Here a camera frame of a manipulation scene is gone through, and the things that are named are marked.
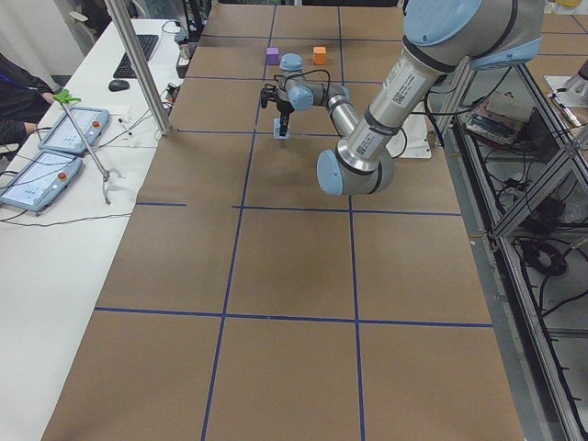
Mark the upper blue teach pendant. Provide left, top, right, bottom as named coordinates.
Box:
left=39, top=107, right=110, bottom=155

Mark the green handled reacher grabber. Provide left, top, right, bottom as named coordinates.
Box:
left=53, top=88, right=123, bottom=205

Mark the blue block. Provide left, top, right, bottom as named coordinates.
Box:
left=273, top=119, right=289, bottom=140

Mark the seated person in black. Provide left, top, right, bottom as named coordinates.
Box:
left=1, top=54, right=54, bottom=145

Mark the lower blue teach pendant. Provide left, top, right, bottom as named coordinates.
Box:
left=1, top=151, right=84, bottom=212

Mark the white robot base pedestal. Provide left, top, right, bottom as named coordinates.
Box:
left=387, top=103, right=432, bottom=160

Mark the black computer mouse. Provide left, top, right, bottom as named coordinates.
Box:
left=108, top=79, right=130, bottom=92

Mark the blue teach pendant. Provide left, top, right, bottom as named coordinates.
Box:
left=39, top=107, right=110, bottom=155
left=1, top=151, right=84, bottom=212

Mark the aluminium side rack frame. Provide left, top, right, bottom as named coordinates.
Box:
left=428, top=65, right=587, bottom=440

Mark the black keyboard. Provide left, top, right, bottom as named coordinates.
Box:
left=112, top=34, right=160, bottom=79

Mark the orange block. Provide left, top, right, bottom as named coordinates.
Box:
left=312, top=46, right=327, bottom=65

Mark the aluminium frame post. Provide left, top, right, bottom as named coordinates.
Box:
left=105, top=0, right=171, bottom=135

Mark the stack of books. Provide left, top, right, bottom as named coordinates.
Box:
left=465, top=92, right=533, bottom=145

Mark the purple block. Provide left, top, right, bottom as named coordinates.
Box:
left=266, top=46, right=280, bottom=65

